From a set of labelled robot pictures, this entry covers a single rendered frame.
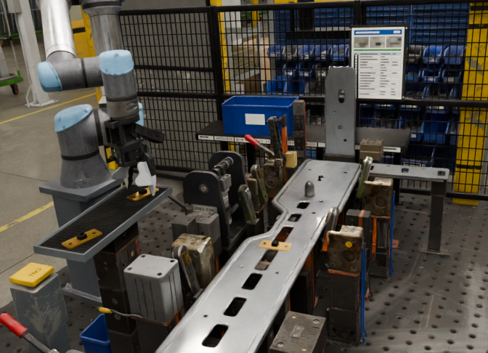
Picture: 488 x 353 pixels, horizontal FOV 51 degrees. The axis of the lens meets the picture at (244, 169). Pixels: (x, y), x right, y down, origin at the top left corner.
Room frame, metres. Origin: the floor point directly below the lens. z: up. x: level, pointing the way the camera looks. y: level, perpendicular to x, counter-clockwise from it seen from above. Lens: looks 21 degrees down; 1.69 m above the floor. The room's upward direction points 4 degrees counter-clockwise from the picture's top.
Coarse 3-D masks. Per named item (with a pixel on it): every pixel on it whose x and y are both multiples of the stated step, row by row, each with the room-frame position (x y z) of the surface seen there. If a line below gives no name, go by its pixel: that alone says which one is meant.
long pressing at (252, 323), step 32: (288, 192) 1.55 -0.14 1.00; (320, 192) 1.53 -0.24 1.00; (288, 224) 1.32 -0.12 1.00; (320, 224) 1.32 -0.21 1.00; (256, 256) 1.16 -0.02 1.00; (288, 256) 1.15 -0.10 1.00; (224, 288) 1.03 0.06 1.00; (256, 288) 1.02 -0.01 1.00; (288, 288) 1.01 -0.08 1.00; (192, 320) 0.92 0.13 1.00; (224, 320) 0.91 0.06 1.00; (256, 320) 0.90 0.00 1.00; (160, 352) 0.82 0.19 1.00; (192, 352) 0.82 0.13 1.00; (224, 352) 0.81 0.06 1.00; (256, 352) 0.82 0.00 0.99
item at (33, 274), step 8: (32, 264) 0.92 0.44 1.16; (40, 264) 0.92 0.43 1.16; (24, 272) 0.89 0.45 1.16; (32, 272) 0.89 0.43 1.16; (40, 272) 0.89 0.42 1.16; (48, 272) 0.89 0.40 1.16; (16, 280) 0.87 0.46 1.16; (24, 280) 0.86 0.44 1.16; (32, 280) 0.86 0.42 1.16; (40, 280) 0.87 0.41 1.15
